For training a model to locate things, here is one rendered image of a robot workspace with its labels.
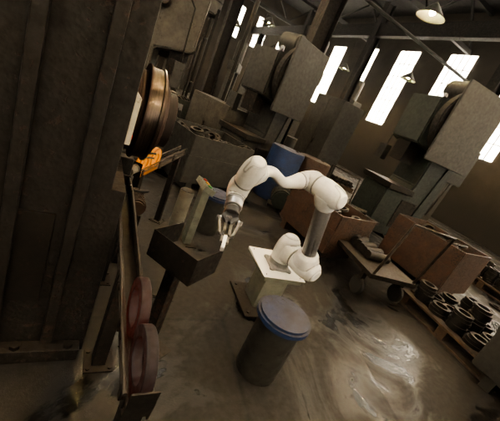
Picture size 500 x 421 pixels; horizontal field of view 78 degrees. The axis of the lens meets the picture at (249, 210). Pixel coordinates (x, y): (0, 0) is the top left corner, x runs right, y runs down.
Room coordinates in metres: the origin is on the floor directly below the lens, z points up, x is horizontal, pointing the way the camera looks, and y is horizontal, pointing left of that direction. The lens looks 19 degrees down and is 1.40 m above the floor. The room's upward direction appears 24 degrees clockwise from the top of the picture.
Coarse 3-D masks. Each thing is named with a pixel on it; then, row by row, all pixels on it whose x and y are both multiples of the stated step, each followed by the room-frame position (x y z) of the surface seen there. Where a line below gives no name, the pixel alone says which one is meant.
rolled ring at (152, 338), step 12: (144, 324) 0.68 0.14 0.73; (144, 336) 0.64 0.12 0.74; (156, 336) 0.64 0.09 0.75; (132, 348) 0.69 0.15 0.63; (144, 348) 0.61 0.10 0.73; (156, 348) 0.61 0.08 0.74; (132, 360) 0.67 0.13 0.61; (144, 360) 0.59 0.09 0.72; (156, 360) 0.59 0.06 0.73; (132, 372) 0.64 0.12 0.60; (144, 372) 0.57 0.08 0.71; (156, 372) 0.58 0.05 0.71; (132, 384) 0.61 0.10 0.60; (144, 384) 0.56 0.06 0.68
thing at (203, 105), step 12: (204, 96) 5.94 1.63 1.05; (192, 108) 6.07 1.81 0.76; (204, 108) 5.87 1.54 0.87; (216, 108) 5.66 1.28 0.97; (228, 108) 5.49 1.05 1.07; (192, 120) 6.00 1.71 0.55; (204, 120) 5.79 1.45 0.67; (216, 120) 5.59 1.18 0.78; (228, 120) 5.55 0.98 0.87; (240, 120) 5.78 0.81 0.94
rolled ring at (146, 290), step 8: (136, 280) 0.84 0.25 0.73; (144, 280) 0.81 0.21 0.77; (136, 288) 0.84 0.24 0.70; (144, 288) 0.78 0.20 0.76; (136, 296) 0.85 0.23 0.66; (144, 296) 0.76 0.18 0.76; (128, 304) 0.84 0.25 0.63; (136, 304) 0.84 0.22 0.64; (144, 304) 0.74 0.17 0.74; (128, 312) 0.81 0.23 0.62; (136, 312) 0.83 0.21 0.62; (144, 312) 0.73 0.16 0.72; (128, 320) 0.79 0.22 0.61; (136, 320) 0.73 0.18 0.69; (144, 320) 0.73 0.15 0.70; (128, 328) 0.77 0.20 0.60; (136, 328) 0.71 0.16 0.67
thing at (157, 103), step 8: (160, 72) 1.51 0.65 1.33; (160, 80) 1.45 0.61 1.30; (168, 80) 1.47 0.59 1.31; (160, 88) 1.43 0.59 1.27; (152, 96) 1.38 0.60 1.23; (160, 96) 1.41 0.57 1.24; (152, 104) 1.37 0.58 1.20; (160, 104) 1.40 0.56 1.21; (152, 112) 1.37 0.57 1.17; (160, 112) 1.39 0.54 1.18; (152, 120) 1.37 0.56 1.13; (160, 120) 1.38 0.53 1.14; (144, 128) 1.36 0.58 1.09; (152, 128) 1.38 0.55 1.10; (144, 136) 1.37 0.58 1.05; (152, 136) 1.39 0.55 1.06; (144, 144) 1.39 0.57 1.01; (152, 144) 1.39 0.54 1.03; (136, 152) 1.42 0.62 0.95; (144, 152) 1.43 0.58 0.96
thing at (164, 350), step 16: (176, 224) 1.35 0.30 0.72; (160, 240) 1.20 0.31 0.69; (176, 240) 1.39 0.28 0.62; (160, 256) 1.19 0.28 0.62; (176, 256) 1.16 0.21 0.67; (192, 256) 1.13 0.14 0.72; (208, 256) 1.19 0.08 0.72; (176, 272) 1.15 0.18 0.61; (192, 272) 1.12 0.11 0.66; (208, 272) 1.25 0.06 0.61; (160, 288) 1.25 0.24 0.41; (160, 304) 1.24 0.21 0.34; (160, 320) 1.26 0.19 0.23; (160, 352) 1.29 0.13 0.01
